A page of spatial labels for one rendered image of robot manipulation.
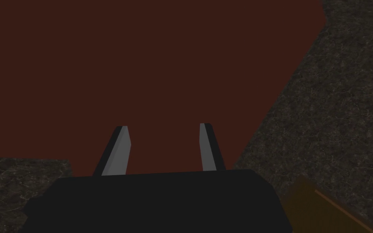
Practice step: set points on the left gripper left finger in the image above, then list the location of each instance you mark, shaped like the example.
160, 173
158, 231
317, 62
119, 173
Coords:
117, 155

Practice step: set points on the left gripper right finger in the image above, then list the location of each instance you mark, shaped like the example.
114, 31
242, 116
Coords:
209, 152

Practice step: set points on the brown flat board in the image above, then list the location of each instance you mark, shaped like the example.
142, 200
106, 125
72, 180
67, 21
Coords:
312, 213

